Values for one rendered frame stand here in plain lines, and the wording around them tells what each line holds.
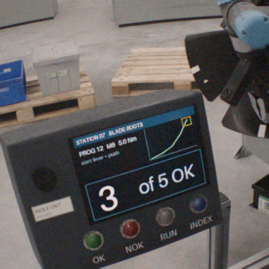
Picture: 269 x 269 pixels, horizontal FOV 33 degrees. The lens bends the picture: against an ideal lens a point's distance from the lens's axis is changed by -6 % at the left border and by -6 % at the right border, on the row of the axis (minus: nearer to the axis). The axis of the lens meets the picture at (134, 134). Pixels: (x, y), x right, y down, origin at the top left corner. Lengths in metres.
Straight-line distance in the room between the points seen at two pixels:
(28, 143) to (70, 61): 3.35
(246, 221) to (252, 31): 1.67
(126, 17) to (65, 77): 2.91
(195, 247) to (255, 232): 0.32
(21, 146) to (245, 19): 0.52
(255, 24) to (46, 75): 3.14
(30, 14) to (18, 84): 4.45
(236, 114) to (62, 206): 0.72
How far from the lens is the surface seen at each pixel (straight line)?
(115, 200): 0.59
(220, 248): 0.81
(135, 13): 6.70
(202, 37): 1.46
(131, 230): 0.60
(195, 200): 0.63
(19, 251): 2.45
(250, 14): 0.90
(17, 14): 8.31
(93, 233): 0.59
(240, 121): 1.20
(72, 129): 0.56
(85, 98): 3.88
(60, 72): 3.92
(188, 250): 2.29
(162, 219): 0.61
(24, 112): 3.89
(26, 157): 0.55
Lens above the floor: 1.48
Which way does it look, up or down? 26 degrees down
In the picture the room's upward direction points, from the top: 7 degrees counter-clockwise
